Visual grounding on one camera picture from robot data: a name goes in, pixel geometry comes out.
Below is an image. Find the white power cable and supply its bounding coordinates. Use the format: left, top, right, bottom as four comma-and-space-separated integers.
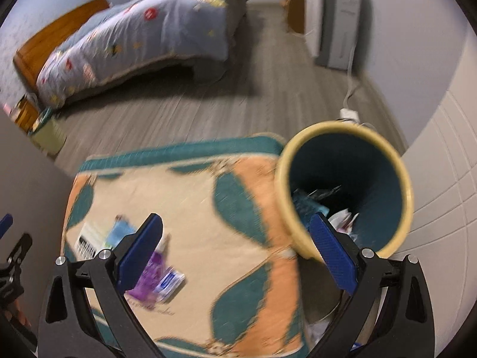
340, 33, 362, 111

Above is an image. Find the blue white small packet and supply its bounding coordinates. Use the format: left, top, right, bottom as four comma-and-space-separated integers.
154, 267, 186, 302

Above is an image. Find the yellow teal trash bin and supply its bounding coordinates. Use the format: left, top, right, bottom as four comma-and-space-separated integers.
275, 121, 414, 261

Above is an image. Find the wooden headboard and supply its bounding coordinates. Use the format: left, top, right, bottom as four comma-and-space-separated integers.
13, 0, 109, 94

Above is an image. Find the bed with blue quilt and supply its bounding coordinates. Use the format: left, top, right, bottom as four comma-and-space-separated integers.
36, 0, 247, 108

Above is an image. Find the white panelled door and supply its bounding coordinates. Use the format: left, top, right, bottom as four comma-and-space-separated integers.
394, 33, 477, 353

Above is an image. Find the white power strip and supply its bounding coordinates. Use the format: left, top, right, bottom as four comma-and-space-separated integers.
340, 107, 361, 124

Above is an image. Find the grey white cabinet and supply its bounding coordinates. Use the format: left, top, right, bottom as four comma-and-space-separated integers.
305, 0, 361, 70

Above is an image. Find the purple wrapper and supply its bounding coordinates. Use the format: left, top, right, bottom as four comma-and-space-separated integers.
126, 251, 166, 303

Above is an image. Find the white barcode box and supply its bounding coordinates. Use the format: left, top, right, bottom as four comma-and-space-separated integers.
74, 221, 111, 261

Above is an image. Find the wooden side table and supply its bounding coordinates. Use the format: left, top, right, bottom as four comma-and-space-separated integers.
281, 0, 306, 35

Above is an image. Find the teal orange floor rug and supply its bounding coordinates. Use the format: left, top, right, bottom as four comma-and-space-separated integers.
62, 134, 310, 357

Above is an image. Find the blue face mask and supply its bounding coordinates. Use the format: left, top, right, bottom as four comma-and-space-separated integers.
104, 215, 136, 249

